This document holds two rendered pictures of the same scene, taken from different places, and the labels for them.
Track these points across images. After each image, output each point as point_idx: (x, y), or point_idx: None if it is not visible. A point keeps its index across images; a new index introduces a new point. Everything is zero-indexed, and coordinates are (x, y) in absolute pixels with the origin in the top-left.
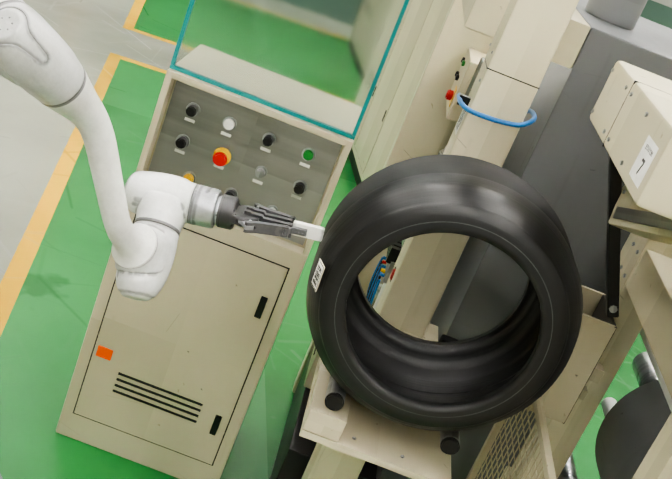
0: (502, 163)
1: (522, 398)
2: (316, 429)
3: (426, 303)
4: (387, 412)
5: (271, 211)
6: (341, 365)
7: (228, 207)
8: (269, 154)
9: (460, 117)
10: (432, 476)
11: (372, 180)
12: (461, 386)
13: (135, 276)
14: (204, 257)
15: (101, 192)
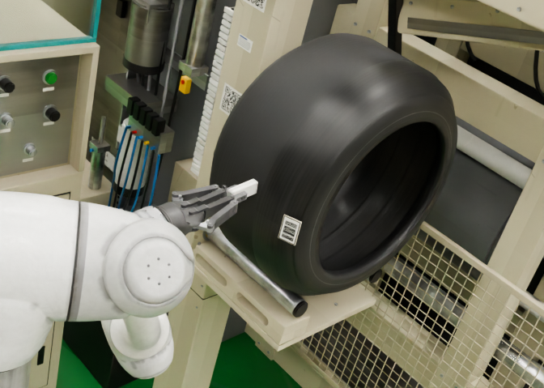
0: (307, 19)
1: (427, 213)
2: (289, 337)
3: None
4: (344, 288)
5: (196, 192)
6: (314, 283)
7: (180, 221)
8: (9, 97)
9: None
10: (362, 302)
11: (270, 108)
12: (333, 219)
13: (159, 356)
14: None
15: (143, 320)
